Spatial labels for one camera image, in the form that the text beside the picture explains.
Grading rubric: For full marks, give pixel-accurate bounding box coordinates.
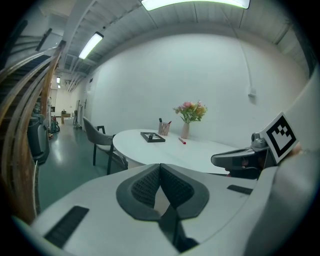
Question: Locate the wooden cabinet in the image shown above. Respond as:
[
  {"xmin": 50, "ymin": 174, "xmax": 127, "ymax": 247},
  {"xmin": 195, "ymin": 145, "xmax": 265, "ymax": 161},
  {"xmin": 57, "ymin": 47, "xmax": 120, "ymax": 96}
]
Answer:
[{"xmin": 60, "ymin": 111, "xmax": 72, "ymax": 125}]

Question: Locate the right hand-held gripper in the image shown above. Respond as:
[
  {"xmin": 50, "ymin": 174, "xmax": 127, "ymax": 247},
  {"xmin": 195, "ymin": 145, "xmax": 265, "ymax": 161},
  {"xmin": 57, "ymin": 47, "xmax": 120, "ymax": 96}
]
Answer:
[{"xmin": 210, "ymin": 111, "xmax": 300, "ymax": 180}]

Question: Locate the grey chair with black legs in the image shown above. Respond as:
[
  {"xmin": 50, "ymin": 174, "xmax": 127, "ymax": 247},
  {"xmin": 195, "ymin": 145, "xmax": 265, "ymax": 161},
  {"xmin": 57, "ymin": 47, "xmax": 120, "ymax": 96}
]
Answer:
[{"xmin": 82, "ymin": 116, "xmax": 129, "ymax": 176}]

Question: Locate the person's white garment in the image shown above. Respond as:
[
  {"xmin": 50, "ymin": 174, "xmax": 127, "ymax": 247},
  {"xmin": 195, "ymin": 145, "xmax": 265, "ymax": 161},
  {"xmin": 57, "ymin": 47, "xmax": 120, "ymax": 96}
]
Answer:
[{"xmin": 178, "ymin": 69, "xmax": 320, "ymax": 256}]

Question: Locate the black rectangular frame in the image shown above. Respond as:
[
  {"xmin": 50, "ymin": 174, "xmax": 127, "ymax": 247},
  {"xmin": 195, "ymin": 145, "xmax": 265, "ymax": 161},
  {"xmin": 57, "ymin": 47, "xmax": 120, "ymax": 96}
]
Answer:
[{"xmin": 140, "ymin": 131, "xmax": 167, "ymax": 144}]

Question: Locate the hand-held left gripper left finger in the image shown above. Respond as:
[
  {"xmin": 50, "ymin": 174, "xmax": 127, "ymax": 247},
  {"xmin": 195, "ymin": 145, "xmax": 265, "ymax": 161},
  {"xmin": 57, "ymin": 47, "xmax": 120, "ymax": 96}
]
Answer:
[{"xmin": 31, "ymin": 163, "xmax": 180, "ymax": 256}]

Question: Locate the pink ribbed vase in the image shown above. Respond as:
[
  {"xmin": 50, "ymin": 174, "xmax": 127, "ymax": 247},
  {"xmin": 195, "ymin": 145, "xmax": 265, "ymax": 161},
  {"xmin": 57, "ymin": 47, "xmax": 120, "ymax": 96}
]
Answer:
[{"xmin": 180, "ymin": 122, "xmax": 190, "ymax": 140}]

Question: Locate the white dressing table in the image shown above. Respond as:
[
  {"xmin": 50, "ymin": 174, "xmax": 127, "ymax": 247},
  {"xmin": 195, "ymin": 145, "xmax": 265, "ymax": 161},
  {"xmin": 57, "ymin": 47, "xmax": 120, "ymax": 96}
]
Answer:
[{"xmin": 112, "ymin": 128, "xmax": 241, "ymax": 175}]

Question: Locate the pink and yellow flower bouquet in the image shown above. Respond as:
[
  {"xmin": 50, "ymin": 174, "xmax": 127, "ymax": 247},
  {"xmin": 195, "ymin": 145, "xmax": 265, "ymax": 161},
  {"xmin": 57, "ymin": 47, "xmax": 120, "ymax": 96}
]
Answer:
[{"xmin": 172, "ymin": 100, "xmax": 209, "ymax": 125}]

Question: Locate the grey rubbish bin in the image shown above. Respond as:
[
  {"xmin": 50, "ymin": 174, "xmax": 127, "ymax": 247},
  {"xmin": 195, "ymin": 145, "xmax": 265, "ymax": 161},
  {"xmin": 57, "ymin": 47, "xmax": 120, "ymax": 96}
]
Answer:
[{"xmin": 26, "ymin": 116, "xmax": 51, "ymax": 165}]

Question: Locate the white wall conduit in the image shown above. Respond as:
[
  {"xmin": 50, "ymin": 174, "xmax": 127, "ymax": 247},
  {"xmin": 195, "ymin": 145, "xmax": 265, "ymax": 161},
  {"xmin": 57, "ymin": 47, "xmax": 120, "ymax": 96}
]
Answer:
[{"xmin": 221, "ymin": 9, "xmax": 254, "ymax": 90}]

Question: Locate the patterned pen holder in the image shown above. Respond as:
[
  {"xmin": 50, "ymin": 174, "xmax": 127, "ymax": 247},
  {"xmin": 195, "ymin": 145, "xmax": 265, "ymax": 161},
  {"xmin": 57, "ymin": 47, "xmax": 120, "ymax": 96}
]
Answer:
[{"xmin": 158, "ymin": 121, "xmax": 171, "ymax": 137}]

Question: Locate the long ceiling lamp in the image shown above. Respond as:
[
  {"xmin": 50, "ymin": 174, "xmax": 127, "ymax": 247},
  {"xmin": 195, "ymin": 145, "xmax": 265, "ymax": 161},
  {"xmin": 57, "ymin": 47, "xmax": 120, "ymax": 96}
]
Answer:
[{"xmin": 78, "ymin": 31, "xmax": 105, "ymax": 61}]

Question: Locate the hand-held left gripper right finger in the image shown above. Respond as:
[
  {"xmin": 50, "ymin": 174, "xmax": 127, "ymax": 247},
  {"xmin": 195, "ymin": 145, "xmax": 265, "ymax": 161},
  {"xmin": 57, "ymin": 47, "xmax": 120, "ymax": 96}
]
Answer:
[{"xmin": 159, "ymin": 163, "xmax": 259, "ymax": 244}]

